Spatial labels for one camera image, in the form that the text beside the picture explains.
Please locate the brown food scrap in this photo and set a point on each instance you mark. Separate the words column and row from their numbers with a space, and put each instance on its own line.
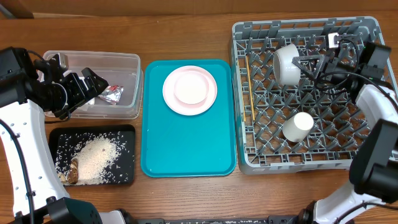
column 72, row 177

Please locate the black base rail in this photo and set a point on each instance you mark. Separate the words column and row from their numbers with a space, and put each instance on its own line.
column 273, row 219

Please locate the white napkin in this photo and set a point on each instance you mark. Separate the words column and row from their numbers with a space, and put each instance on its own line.
column 89, row 103

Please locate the white paper cup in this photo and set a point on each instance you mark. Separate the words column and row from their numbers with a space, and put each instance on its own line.
column 296, row 128

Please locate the black plastic tray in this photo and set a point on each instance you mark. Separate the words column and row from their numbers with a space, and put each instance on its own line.
column 124, row 174

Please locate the grey bowl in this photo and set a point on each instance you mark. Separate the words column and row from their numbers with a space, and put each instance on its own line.
column 285, row 72

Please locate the white rice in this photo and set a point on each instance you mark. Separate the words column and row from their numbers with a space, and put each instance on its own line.
column 94, row 158

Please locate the teal serving tray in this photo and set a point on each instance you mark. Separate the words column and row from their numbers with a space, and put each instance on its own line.
column 174, row 145

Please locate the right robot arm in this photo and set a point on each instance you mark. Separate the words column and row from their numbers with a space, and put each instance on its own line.
column 372, row 175

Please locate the red snack wrapper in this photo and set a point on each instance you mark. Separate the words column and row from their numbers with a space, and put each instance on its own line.
column 112, row 94

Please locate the grey dishwasher rack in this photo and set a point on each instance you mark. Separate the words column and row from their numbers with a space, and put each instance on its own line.
column 339, row 126

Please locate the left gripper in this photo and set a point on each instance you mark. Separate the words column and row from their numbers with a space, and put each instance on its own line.
column 80, row 93

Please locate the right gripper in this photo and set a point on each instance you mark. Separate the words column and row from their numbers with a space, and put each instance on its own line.
column 326, row 68

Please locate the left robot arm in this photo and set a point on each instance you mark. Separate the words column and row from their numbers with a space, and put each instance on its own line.
column 29, row 88

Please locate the clear plastic bin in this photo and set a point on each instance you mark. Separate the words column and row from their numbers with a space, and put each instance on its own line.
column 119, row 69

